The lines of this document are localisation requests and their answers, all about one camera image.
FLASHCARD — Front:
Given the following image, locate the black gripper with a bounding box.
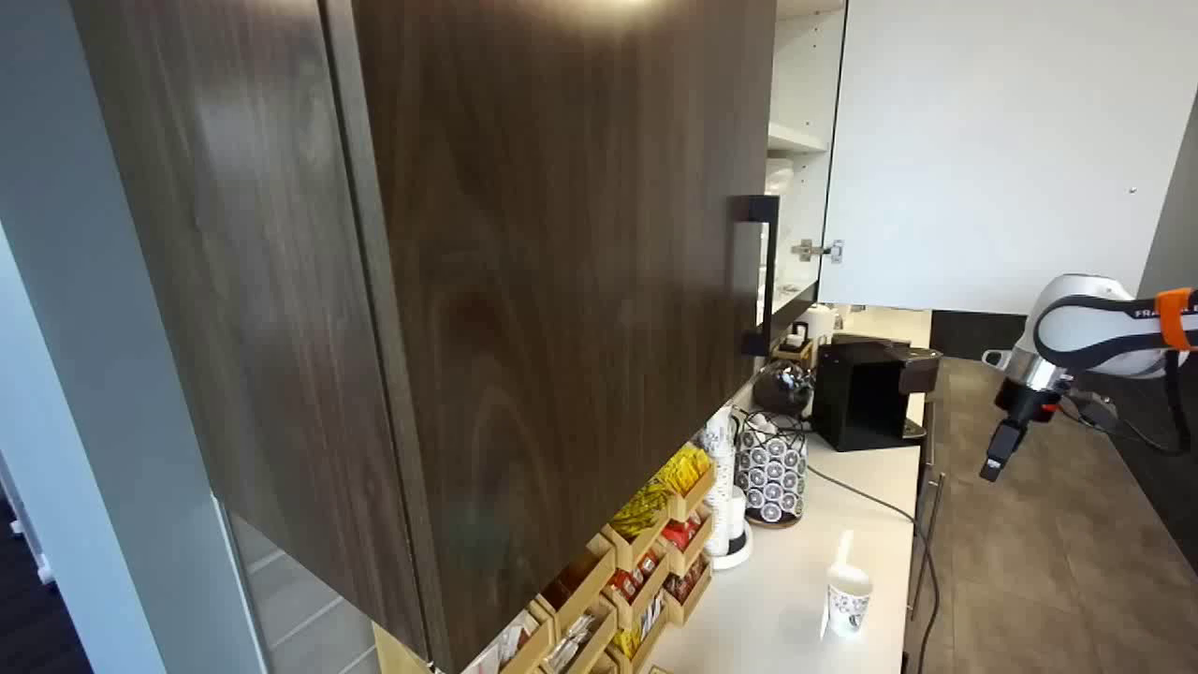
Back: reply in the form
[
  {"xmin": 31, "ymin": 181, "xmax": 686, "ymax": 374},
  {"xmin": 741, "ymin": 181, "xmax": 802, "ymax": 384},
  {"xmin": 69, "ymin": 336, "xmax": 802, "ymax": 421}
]
[{"xmin": 976, "ymin": 379, "xmax": 1048, "ymax": 485}]

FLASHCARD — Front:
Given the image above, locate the printed paper coffee cup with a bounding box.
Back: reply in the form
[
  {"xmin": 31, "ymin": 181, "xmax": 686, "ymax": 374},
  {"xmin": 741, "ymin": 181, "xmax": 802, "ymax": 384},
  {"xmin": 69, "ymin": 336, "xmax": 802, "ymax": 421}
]
[{"xmin": 821, "ymin": 563, "xmax": 876, "ymax": 643}]

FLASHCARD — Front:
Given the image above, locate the black coffee machine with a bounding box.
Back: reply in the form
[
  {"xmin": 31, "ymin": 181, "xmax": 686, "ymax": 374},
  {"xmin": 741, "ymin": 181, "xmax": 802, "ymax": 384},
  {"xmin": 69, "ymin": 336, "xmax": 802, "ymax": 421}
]
[{"xmin": 807, "ymin": 334, "xmax": 942, "ymax": 452}]

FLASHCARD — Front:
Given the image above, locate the white cup lid stack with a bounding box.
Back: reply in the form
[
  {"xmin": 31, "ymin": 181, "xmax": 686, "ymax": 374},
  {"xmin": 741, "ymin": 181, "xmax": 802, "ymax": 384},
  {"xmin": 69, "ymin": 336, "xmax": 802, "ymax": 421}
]
[{"xmin": 706, "ymin": 484, "xmax": 750, "ymax": 554}]

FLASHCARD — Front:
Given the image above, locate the printed paper cup stack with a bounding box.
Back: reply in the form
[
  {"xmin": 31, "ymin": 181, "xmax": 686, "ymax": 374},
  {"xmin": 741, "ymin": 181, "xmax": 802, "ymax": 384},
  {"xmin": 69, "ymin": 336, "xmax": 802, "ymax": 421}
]
[{"xmin": 695, "ymin": 407, "xmax": 741, "ymax": 502}]

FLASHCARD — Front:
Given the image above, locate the white open cabinet door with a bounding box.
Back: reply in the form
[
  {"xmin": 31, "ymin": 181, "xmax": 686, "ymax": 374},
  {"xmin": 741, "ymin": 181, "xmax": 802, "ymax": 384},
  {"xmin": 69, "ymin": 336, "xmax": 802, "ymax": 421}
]
[{"xmin": 821, "ymin": 0, "xmax": 1198, "ymax": 313}]

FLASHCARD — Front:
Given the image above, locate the small dark metal appliance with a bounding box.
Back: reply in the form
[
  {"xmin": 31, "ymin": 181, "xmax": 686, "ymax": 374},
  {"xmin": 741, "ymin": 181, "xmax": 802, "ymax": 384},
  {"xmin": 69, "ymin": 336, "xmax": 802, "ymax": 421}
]
[{"xmin": 750, "ymin": 358, "xmax": 815, "ymax": 423}]

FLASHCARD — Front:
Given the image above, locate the metal door hinge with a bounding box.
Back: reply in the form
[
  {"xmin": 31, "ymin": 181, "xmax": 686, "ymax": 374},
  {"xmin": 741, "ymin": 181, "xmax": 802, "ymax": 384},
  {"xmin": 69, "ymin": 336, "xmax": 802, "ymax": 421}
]
[{"xmin": 789, "ymin": 237, "xmax": 849, "ymax": 266}]

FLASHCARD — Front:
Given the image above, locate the wooden tiered tea organizer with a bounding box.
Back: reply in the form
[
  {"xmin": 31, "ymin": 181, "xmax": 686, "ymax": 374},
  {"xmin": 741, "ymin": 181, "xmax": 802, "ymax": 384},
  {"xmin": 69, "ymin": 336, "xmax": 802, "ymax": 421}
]
[{"xmin": 462, "ymin": 443, "xmax": 721, "ymax": 674}]

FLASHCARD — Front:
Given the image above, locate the black power cable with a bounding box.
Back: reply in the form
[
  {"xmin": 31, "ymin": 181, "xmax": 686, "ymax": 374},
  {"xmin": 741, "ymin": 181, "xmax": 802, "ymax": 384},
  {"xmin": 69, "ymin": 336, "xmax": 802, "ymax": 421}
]
[{"xmin": 802, "ymin": 456, "xmax": 947, "ymax": 674}]

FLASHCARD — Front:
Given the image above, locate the wire coffee pod carousel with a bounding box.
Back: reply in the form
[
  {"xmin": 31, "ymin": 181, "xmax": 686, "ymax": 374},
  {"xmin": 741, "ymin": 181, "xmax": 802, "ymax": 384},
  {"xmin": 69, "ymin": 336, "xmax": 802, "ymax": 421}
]
[{"xmin": 734, "ymin": 417, "xmax": 812, "ymax": 529}]

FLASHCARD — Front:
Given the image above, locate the black cabinet door handle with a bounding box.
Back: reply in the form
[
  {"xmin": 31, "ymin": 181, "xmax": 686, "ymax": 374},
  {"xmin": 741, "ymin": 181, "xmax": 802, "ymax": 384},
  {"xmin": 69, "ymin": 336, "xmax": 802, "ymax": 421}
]
[{"xmin": 725, "ymin": 195, "xmax": 784, "ymax": 358}]

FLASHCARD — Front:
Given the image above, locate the dark wood wall cabinet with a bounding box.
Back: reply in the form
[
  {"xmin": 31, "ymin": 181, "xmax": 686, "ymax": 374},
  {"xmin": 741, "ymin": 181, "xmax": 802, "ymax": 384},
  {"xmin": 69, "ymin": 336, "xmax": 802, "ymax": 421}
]
[{"xmin": 69, "ymin": 0, "xmax": 855, "ymax": 674}]

